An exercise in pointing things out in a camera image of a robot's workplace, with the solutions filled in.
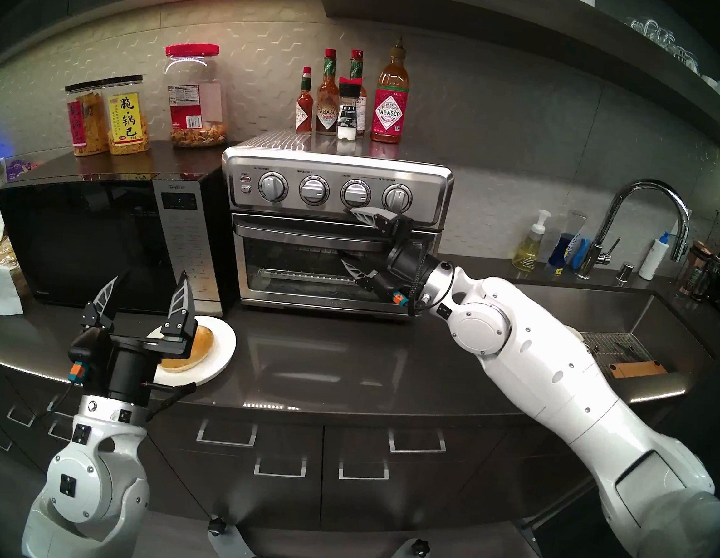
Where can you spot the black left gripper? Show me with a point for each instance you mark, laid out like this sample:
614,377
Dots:
132,377

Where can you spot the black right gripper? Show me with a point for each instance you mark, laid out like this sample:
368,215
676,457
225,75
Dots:
408,264

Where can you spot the golden brown bagel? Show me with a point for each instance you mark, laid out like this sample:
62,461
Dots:
193,355

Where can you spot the glass toaster oven door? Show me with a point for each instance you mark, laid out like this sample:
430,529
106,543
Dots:
289,228

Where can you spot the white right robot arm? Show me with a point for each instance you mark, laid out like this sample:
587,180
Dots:
546,373

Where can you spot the silver oven knob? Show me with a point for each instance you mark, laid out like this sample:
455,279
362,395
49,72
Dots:
398,197
273,187
314,190
356,193

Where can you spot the metal oven rack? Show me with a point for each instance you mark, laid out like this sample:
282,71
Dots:
304,275

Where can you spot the foil lined oven tray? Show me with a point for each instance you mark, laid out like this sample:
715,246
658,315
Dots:
303,287

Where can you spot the black microwave oven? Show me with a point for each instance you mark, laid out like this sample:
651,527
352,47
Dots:
88,239

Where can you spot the stainless steel toaster oven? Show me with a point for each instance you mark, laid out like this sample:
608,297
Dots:
338,167

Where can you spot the white round plate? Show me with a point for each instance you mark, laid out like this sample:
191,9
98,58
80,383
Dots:
222,351

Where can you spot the large Tabasco sauce bottle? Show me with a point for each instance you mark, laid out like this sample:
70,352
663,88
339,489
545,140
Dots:
390,115

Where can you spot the black cap salt grinder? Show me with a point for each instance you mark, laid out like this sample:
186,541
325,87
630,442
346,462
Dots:
347,117

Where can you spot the large white folded napkin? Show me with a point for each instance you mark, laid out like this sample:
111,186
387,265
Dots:
2,291

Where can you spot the yellow soap pump bottle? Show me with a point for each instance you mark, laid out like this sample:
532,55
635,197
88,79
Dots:
530,252

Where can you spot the orange sauce Tabasco bottle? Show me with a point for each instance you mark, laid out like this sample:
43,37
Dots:
326,112

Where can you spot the small red Tabasco bottle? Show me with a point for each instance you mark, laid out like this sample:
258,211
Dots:
303,113

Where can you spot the blue dish soap bottle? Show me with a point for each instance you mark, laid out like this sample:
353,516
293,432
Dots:
562,249

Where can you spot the dark base cabinet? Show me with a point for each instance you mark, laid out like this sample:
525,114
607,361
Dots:
203,493

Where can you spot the purple snack packet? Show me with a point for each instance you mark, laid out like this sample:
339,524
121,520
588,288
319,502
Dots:
15,168

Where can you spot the yellow label snack jar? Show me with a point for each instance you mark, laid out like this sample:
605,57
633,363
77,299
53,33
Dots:
126,123

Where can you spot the blue dish sponge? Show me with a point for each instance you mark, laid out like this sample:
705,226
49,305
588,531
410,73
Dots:
581,256

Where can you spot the red label snack jar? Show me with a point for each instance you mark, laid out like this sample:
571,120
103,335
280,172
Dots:
85,126

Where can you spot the chrome gooseneck faucet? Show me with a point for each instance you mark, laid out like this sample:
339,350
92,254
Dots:
587,260

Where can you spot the red lid clear jar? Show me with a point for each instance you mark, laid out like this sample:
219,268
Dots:
193,104

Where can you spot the chrome sink deck cap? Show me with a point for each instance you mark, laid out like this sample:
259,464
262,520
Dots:
625,273

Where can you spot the white blue-top pump bottle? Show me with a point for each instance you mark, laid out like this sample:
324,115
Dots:
653,260

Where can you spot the wooden cutting board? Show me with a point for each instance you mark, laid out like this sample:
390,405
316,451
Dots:
637,368

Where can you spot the stainless steel sink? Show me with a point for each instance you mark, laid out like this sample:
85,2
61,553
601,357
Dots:
657,314

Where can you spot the copper french press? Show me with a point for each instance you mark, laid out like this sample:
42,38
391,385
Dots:
698,270

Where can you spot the clear drinking glass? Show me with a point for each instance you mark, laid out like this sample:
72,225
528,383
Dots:
686,59
658,37
636,27

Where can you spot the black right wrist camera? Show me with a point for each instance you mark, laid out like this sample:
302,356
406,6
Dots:
402,299

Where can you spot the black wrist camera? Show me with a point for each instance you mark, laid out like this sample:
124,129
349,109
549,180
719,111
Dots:
402,299
87,348

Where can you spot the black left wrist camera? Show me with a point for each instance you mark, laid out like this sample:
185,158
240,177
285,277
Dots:
87,348

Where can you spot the black base plate knob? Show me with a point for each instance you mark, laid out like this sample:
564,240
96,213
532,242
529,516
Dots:
419,547
217,525

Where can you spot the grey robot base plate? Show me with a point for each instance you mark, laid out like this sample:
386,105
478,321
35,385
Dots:
223,555

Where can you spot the dark open wall shelf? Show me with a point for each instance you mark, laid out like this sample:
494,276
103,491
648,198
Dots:
514,19

